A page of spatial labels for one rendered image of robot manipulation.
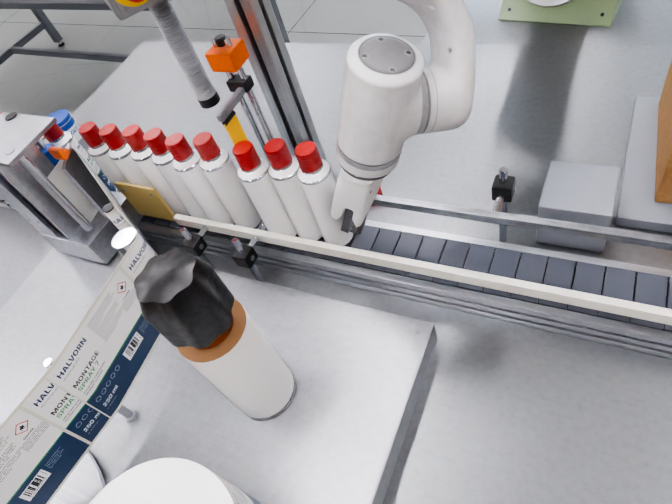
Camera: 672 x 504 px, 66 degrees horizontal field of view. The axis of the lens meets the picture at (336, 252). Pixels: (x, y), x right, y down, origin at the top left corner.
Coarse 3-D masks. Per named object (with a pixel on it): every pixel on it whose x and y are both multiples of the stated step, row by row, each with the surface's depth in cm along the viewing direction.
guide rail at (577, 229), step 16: (400, 208) 80; (416, 208) 78; (432, 208) 77; (448, 208) 76; (464, 208) 75; (512, 224) 73; (528, 224) 71; (544, 224) 70; (560, 224) 69; (576, 224) 69; (608, 240) 68; (624, 240) 67; (640, 240) 65; (656, 240) 65
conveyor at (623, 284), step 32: (160, 224) 102; (320, 256) 87; (416, 256) 83; (448, 256) 81; (480, 256) 79; (512, 256) 78; (544, 256) 77; (480, 288) 76; (576, 288) 72; (608, 288) 71; (640, 288) 70; (640, 320) 67
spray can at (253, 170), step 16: (240, 144) 77; (240, 160) 77; (256, 160) 78; (240, 176) 79; (256, 176) 78; (256, 192) 81; (272, 192) 82; (256, 208) 85; (272, 208) 84; (272, 224) 87; (288, 224) 88
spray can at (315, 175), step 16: (304, 144) 73; (304, 160) 73; (320, 160) 74; (304, 176) 75; (320, 176) 75; (304, 192) 78; (320, 192) 76; (320, 208) 79; (320, 224) 83; (336, 224) 82; (336, 240) 85
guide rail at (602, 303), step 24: (264, 240) 90; (288, 240) 86; (312, 240) 85; (384, 264) 80; (408, 264) 77; (432, 264) 76; (504, 288) 72; (528, 288) 70; (552, 288) 69; (624, 312) 66; (648, 312) 64
